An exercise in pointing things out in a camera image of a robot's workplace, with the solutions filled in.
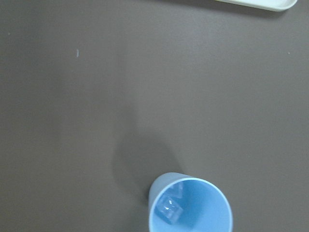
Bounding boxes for clear ice cube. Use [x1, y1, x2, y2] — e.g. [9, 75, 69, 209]
[155, 195, 183, 224]

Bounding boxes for light blue cup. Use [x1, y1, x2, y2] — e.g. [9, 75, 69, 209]
[148, 173, 233, 232]

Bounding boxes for cream serving tray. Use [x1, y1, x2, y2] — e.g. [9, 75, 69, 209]
[219, 0, 297, 12]

